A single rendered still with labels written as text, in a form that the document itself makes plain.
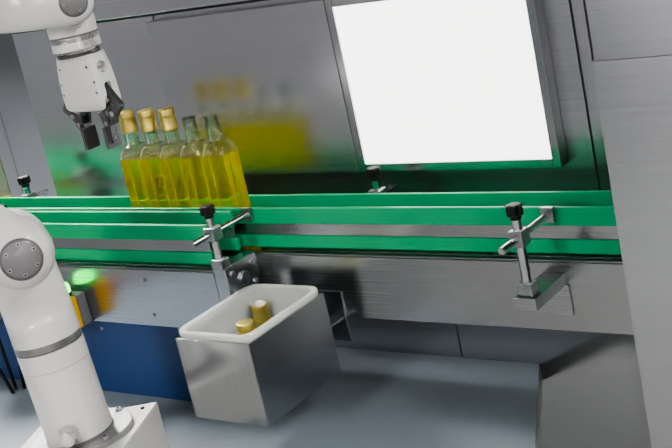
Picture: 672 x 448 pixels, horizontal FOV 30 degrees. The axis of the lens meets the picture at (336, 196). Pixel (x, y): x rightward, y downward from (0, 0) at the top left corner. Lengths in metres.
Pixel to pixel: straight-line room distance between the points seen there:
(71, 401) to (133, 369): 0.46
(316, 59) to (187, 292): 0.51
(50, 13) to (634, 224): 0.97
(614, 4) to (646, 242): 0.33
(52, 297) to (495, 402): 0.81
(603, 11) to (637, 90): 0.11
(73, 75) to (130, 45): 0.59
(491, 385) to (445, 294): 0.26
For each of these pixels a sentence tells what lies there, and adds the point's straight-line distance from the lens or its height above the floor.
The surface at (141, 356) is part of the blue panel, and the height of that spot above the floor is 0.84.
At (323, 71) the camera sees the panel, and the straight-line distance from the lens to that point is 2.39.
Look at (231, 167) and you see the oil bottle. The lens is 2.43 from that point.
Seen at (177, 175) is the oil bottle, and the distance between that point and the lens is 2.50.
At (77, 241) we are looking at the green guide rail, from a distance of 2.62.
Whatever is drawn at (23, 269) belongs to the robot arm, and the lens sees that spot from 2.10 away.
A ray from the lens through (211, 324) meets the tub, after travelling 2.26.
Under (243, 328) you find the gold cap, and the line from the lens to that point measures 2.23.
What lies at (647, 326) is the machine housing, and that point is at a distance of 1.82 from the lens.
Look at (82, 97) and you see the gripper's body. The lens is 2.17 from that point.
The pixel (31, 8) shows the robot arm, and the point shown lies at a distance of 2.06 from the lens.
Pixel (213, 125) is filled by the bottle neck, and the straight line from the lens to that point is 2.42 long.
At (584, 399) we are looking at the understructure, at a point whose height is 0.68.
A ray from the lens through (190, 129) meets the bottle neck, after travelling 2.46.
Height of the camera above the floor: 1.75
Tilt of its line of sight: 15 degrees down
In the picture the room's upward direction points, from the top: 12 degrees counter-clockwise
